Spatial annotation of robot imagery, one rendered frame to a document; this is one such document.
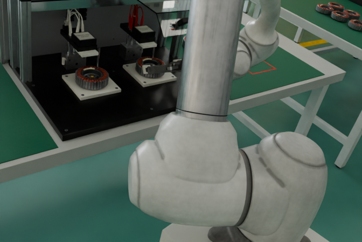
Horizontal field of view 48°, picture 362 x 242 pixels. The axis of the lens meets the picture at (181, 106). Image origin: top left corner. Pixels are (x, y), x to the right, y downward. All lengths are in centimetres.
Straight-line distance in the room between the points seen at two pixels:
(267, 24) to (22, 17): 73
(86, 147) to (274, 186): 63
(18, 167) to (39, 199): 93
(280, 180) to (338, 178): 194
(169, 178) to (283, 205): 22
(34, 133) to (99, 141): 19
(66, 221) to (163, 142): 130
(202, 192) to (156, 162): 10
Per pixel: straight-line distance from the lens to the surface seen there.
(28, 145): 122
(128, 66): 157
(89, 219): 202
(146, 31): 154
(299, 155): 80
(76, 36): 144
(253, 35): 126
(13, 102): 140
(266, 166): 80
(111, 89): 142
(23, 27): 136
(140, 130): 131
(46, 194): 212
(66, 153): 122
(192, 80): 75
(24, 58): 141
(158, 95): 145
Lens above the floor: 154
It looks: 33 degrees down
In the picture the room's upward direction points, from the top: 13 degrees clockwise
